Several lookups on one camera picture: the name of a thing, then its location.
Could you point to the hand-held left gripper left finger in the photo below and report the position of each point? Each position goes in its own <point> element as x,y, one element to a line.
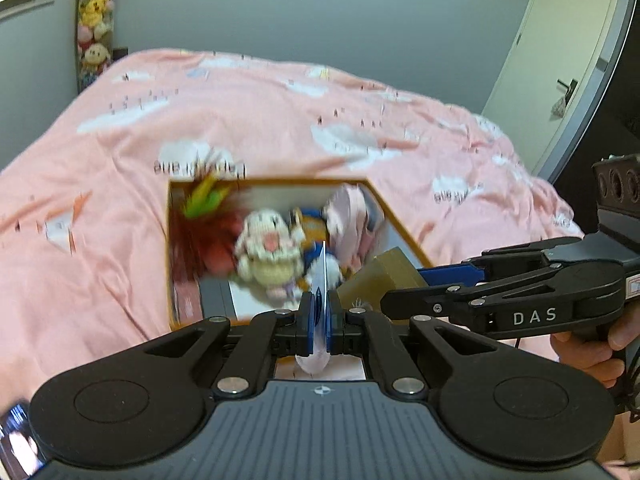
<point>311,330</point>

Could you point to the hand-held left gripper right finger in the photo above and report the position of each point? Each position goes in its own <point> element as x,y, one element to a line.
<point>332,327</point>

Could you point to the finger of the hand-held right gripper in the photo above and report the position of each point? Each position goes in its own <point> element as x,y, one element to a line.
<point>425,305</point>
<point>450,275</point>

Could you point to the white printed packet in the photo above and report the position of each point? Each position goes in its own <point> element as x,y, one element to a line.
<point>322,285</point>

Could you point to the gold box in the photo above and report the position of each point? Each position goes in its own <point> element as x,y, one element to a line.
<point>380,275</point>

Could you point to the orange cardboard box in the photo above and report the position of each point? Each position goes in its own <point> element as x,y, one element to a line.
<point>247,307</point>

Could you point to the cream crochet animal doll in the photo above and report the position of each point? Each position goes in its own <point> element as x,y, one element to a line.
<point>267,245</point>

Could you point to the small brown bear toy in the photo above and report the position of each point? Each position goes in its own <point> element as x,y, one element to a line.
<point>312,232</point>

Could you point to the pink plush earmuffs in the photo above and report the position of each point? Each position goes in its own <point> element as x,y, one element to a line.
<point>350,220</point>

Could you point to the person's right hand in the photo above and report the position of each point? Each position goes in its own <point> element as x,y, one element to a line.
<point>585,355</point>

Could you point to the tan cardboard box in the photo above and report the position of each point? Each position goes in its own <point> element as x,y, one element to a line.
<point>622,440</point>

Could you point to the red green feather toy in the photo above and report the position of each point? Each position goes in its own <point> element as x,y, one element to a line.
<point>200,200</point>

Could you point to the small grey hanging pouch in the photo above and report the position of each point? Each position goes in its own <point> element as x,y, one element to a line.
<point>559,107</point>

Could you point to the white door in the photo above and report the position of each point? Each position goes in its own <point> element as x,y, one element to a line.
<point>550,35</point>

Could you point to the pink printed blanket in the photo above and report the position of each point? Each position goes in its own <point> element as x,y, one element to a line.
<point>150,125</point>

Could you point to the black smartphone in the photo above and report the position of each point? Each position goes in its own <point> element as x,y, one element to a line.
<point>17,442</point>

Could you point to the hanging column of plush toys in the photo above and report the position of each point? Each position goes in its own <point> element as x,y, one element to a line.
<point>95,10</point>

